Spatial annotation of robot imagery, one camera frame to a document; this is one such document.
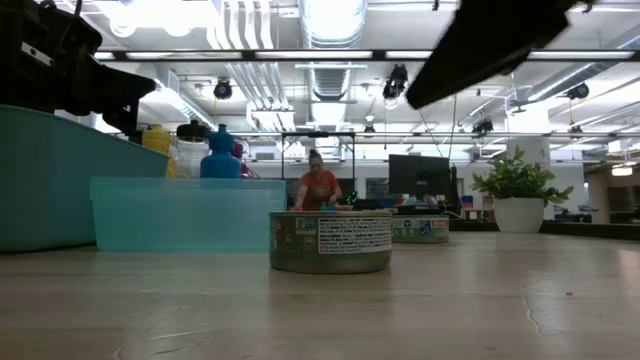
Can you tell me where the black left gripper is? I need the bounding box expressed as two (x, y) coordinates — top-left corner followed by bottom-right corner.
(0, 0), (158, 134)

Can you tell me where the yellow plastic water bottle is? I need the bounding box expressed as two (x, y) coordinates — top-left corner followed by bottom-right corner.
(142, 124), (178, 179)

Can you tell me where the clear bottle with black cap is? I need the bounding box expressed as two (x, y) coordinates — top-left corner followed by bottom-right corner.
(175, 119), (212, 179)

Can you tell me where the blue plastic water bottle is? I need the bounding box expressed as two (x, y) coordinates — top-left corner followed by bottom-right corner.
(200, 123), (243, 180)

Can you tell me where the pink plastic water bottle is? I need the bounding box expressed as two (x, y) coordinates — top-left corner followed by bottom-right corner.
(232, 140), (261, 180)

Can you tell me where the silver can with green label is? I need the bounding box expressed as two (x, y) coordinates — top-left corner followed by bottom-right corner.
(390, 214), (451, 245)

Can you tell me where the labelled tuna can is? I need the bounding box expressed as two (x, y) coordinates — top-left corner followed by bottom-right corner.
(268, 209), (394, 275)

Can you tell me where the teal plastic bin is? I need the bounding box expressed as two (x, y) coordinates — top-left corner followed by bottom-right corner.
(0, 103), (170, 254)

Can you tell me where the translucent teal plastic tray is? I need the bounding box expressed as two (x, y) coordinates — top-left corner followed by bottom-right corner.
(90, 177), (288, 253)

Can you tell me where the black computer monitor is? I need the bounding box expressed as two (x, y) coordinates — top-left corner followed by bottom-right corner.
(388, 153), (452, 200)

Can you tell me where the small green potted plant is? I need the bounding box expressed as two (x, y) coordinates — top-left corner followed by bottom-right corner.
(471, 144), (576, 234)

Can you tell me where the person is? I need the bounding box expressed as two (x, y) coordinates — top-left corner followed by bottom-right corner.
(291, 148), (344, 212)

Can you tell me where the black overhead camera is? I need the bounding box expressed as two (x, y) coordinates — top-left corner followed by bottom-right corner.
(382, 63), (409, 100)

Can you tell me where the black metal stand frame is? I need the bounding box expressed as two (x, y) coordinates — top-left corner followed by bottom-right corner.
(280, 130), (357, 197)

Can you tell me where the black overhead frame bar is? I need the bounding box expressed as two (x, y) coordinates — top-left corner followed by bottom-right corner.
(92, 48), (640, 63)

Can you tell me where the black aluminium table frame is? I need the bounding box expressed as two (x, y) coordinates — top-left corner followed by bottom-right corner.
(448, 218), (640, 242)

